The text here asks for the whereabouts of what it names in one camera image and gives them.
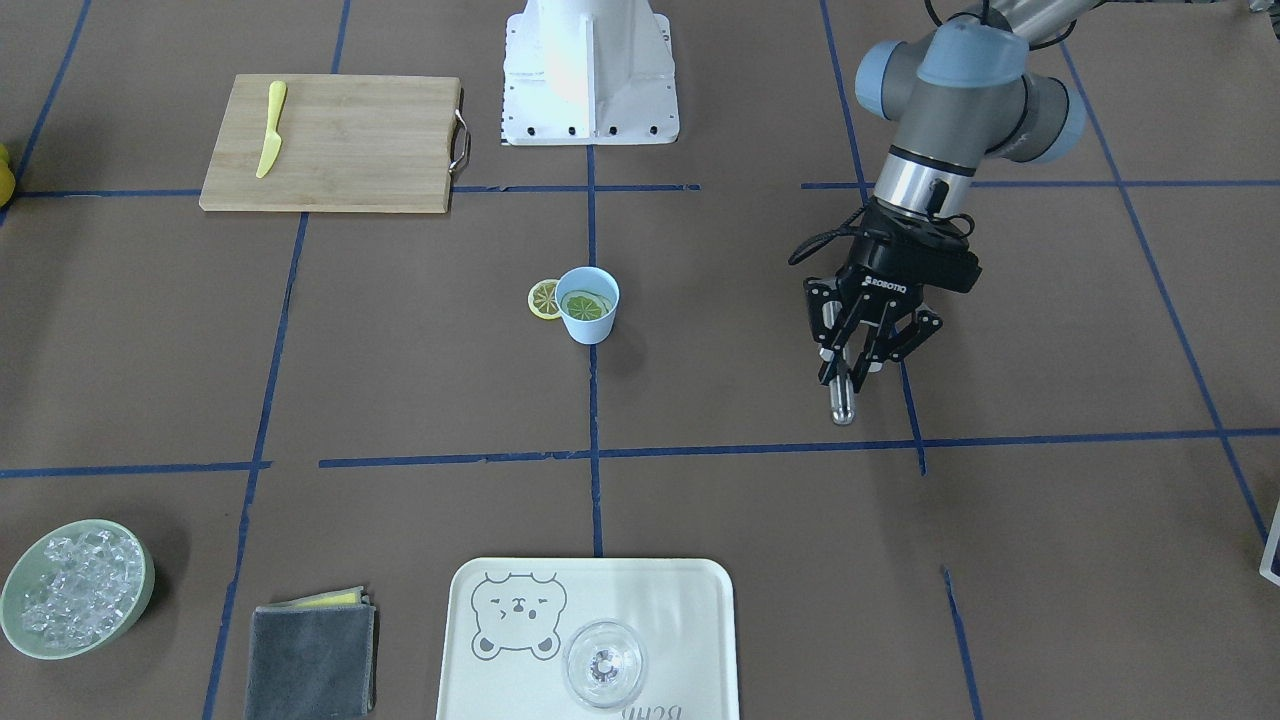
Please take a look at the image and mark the yellow lemon toy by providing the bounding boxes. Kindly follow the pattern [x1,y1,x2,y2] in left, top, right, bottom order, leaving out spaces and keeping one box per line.
[0,143,17,208]

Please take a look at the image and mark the steel muddler black tip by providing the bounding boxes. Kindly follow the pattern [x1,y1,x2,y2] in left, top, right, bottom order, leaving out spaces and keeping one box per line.
[818,348,858,427]

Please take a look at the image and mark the wooden cutting board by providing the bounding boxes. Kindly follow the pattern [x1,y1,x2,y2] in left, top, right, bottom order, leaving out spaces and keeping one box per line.
[198,73,470,214]

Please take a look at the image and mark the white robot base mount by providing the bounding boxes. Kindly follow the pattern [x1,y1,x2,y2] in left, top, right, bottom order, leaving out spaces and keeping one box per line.
[500,1,681,147]

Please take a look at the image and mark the cream bear print tray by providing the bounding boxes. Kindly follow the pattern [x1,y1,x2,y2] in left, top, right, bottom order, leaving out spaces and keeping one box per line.
[436,557,740,719]

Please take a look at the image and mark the light blue cup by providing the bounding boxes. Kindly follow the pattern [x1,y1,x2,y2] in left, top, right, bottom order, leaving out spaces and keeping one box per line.
[554,266,620,345]

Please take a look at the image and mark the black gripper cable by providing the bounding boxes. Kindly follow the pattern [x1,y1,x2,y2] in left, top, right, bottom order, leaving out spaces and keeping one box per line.
[788,200,977,266]

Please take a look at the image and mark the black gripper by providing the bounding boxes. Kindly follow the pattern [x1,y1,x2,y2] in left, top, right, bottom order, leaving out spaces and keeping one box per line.
[804,200,982,393]

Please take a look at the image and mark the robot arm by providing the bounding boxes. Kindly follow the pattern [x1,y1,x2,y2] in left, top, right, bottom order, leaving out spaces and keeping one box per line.
[788,1,1094,398]

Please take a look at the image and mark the clear wine glass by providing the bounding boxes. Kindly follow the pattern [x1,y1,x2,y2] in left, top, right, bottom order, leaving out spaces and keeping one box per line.
[563,619,648,711]

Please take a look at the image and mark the folded grey cloth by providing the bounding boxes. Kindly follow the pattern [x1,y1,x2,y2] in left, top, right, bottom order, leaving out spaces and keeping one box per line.
[243,585,376,719]

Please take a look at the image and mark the green bowl of ice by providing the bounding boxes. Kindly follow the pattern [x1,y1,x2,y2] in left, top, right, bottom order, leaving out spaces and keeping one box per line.
[3,519,156,661]

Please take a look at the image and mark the yellow plastic knife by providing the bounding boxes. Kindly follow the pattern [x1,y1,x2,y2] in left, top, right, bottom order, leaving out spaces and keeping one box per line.
[255,79,287,179]

